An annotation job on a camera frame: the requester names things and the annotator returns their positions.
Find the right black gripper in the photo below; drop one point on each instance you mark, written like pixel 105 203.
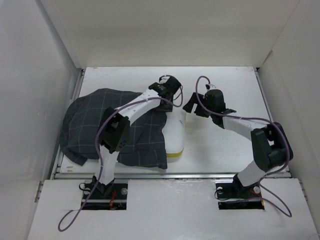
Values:
pixel 193 100

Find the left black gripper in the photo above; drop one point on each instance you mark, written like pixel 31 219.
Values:
pixel 166 108

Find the white pillow yellow edge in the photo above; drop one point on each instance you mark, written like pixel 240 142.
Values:
pixel 174 133

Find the dark grey checked pillowcase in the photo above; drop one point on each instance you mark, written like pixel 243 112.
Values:
pixel 145 148

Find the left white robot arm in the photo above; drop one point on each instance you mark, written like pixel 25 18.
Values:
pixel 114 129

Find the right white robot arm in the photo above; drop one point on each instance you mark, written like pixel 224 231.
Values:
pixel 270 146

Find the front white foam board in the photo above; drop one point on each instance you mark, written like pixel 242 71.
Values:
pixel 173 210

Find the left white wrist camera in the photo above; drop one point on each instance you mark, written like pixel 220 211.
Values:
pixel 163 79

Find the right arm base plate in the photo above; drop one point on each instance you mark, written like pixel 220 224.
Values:
pixel 231 198

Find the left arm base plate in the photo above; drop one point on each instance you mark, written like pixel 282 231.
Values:
pixel 112 196

